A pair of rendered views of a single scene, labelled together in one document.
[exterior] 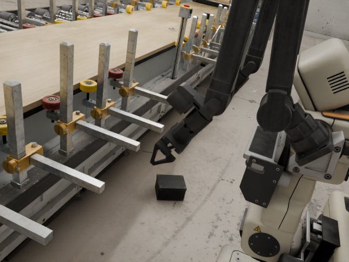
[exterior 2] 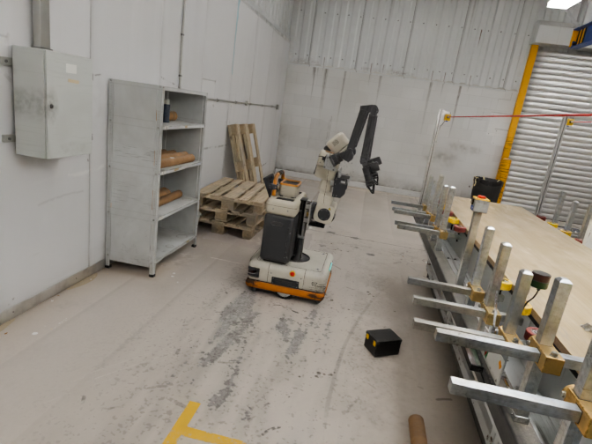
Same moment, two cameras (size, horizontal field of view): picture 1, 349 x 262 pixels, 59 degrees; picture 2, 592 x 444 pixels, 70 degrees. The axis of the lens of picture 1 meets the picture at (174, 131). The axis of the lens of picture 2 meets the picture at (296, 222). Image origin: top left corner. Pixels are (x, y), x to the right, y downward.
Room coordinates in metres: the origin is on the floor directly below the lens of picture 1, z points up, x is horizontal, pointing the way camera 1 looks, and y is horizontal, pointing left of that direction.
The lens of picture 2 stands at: (4.25, -1.12, 1.54)
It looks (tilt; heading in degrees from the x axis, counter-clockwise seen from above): 15 degrees down; 172
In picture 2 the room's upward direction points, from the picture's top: 8 degrees clockwise
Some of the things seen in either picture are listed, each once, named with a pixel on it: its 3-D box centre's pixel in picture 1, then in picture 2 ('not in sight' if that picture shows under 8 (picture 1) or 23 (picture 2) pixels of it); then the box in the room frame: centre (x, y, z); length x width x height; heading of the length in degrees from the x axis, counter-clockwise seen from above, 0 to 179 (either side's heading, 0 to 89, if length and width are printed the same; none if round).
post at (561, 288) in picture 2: (215, 29); (540, 352); (3.24, -0.20, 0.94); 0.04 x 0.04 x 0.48; 74
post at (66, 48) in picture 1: (66, 102); (435, 203); (1.08, 0.44, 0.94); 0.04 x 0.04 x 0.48; 74
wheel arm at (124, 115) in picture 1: (121, 115); (423, 226); (1.33, 0.27, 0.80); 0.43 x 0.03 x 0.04; 74
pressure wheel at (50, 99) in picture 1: (52, 109); not in sight; (1.15, 0.53, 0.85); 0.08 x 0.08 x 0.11
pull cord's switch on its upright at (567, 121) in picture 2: not in sight; (551, 174); (0.62, 1.73, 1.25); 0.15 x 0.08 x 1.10; 164
